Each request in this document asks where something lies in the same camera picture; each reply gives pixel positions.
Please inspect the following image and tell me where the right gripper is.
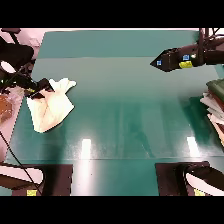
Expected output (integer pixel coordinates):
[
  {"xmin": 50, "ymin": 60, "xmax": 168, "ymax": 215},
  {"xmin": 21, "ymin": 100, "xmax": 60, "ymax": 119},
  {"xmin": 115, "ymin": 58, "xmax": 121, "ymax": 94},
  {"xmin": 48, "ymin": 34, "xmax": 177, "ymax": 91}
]
[{"xmin": 158, "ymin": 47, "xmax": 182, "ymax": 73}]

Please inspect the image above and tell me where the cream shirt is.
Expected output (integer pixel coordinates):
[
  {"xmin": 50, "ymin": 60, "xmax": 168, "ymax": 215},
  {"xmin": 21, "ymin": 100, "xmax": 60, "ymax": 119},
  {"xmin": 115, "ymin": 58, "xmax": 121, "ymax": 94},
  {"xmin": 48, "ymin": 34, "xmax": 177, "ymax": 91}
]
[{"xmin": 26, "ymin": 77, "xmax": 77, "ymax": 134}]

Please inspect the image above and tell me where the black office chair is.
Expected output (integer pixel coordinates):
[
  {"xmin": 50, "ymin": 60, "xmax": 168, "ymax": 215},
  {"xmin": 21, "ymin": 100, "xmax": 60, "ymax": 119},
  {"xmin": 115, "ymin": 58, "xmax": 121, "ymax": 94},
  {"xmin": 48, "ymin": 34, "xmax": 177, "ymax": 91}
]
[{"xmin": 0, "ymin": 28, "xmax": 36, "ymax": 72}]

